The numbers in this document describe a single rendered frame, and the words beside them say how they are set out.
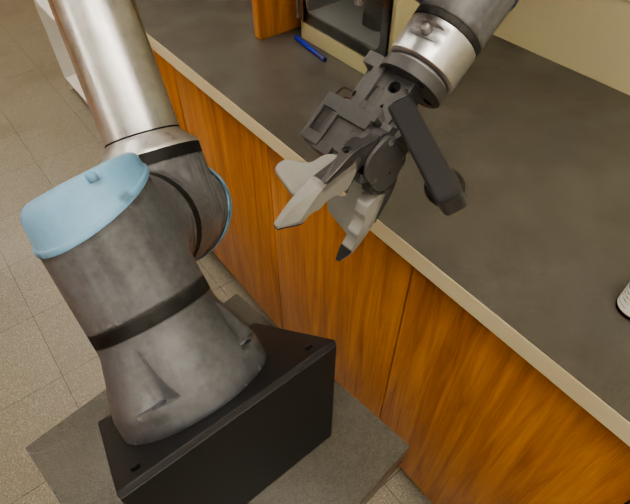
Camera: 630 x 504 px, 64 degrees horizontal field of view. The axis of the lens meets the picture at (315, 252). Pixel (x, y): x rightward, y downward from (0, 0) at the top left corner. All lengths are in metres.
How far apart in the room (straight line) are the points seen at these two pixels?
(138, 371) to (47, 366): 1.53
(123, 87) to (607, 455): 0.79
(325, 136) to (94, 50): 0.25
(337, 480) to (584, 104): 0.95
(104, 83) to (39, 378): 1.48
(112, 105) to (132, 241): 0.19
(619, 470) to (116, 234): 0.73
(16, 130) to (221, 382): 2.76
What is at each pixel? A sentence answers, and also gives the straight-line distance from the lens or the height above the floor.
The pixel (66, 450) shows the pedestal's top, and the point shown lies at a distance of 0.70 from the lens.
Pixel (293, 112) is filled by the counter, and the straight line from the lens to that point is 1.10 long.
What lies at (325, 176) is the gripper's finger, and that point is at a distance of 0.44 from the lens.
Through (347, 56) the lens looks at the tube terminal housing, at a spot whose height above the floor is 0.96.
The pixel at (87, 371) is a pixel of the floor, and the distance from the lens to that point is 1.91.
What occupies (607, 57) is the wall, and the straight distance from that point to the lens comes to 1.38.
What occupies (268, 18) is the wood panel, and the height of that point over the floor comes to 0.99.
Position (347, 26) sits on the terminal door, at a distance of 1.22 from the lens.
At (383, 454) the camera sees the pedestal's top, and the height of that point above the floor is 0.94.
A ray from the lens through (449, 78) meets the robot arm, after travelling 0.52.
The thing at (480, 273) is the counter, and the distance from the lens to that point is 0.81.
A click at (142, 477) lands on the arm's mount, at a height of 1.15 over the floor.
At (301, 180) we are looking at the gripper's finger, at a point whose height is 1.24.
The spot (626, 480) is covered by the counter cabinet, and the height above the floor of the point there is 0.79.
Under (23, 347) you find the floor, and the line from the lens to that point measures 2.06.
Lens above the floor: 1.53
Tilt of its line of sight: 48 degrees down
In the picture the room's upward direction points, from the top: straight up
